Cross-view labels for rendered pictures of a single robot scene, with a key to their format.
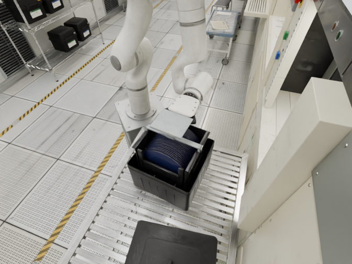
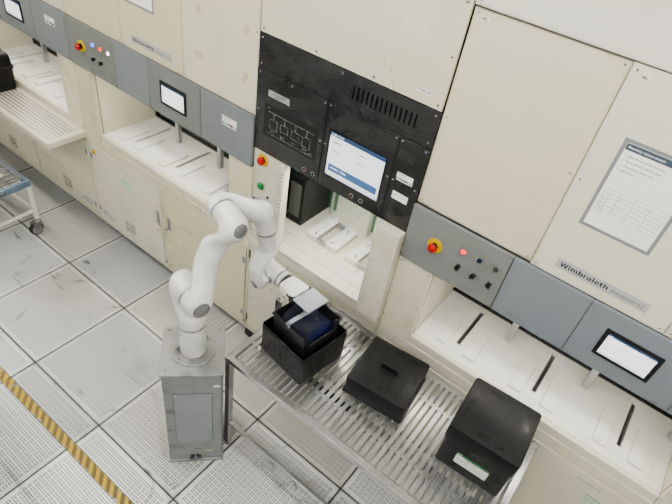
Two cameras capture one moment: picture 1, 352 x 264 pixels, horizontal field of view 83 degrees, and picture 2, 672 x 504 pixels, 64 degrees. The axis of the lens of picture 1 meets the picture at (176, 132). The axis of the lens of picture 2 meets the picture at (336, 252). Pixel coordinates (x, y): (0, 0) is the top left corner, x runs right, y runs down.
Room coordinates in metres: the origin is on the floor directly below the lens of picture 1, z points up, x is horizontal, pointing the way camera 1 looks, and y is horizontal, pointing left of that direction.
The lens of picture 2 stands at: (0.09, 1.56, 2.78)
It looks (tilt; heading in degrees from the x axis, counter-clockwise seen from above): 41 degrees down; 282
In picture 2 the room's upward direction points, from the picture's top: 11 degrees clockwise
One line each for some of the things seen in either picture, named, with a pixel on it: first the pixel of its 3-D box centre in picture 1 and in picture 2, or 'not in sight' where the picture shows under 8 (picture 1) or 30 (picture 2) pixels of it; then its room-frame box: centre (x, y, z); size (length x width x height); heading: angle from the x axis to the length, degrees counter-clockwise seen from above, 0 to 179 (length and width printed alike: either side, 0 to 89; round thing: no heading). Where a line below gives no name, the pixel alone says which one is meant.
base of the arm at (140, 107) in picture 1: (139, 97); (192, 336); (0.93, 0.22, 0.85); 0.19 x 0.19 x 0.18
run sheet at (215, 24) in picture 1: (219, 24); not in sight; (3.06, -0.62, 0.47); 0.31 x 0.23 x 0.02; 3
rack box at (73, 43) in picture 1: (64, 39); not in sight; (2.95, 1.63, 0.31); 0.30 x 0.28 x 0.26; 157
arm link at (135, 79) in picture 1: (138, 62); (188, 298); (0.96, 0.20, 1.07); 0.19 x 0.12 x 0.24; 144
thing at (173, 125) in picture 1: (172, 148); (305, 323); (0.49, 0.01, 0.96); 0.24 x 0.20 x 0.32; 63
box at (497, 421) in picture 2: not in sight; (486, 436); (-0.38, 0.19, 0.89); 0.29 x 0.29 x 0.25; 75
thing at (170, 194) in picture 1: (173, 163); (303, 339); (0.49, 0.01, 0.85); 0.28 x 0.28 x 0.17; 63
